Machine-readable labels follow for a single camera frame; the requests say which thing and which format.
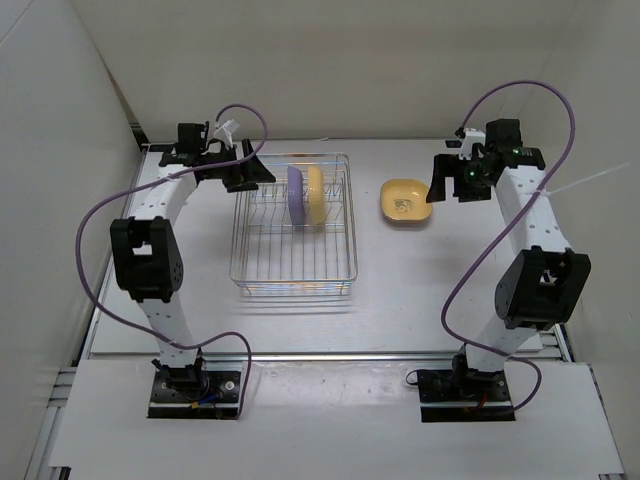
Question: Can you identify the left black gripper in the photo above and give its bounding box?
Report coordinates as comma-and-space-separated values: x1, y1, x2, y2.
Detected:
201, 138, 276, 192

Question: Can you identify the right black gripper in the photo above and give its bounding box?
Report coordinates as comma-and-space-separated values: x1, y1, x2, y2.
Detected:
426, 154, 493, 203

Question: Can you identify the purple panda plate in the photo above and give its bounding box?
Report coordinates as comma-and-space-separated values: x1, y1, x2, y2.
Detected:
287, 166, 306, 226

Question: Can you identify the yellow panda plate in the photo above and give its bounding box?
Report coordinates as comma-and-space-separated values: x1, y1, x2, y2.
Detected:
379, 178, 433, 230

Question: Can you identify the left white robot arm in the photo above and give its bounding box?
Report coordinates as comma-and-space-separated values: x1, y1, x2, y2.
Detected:
110, 123, 275, 400

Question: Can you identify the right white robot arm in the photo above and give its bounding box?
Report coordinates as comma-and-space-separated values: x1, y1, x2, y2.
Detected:
418, 119, 591, 401

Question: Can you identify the yellow plate in rack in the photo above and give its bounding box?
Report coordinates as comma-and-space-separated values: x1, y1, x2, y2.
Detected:
307, 165, 326, 225

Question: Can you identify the white zip tie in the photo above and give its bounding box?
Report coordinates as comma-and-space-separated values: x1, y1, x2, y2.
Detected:
536, 162, 632, 197

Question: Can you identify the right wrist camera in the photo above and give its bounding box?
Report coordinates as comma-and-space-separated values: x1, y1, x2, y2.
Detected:
455, 127, 486, 161

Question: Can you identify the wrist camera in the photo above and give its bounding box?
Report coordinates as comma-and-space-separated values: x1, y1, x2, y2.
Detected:
212, 119, 239, 148
455, 127, 486, 161

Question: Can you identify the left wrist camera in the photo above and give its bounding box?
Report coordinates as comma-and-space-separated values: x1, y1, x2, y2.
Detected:
212, 119, 239, 148

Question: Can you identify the metal wire dish rack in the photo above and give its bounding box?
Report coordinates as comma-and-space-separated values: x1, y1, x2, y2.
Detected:
230, 152, 358, 297

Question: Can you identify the aluminium rail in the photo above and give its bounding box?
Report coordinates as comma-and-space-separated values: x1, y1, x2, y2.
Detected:
88, 351, 454, 362

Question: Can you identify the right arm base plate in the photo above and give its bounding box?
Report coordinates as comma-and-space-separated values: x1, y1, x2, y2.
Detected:
405, 369, 516, 423

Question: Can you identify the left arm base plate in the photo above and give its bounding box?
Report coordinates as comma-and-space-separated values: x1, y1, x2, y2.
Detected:
147, 361, 244, 420

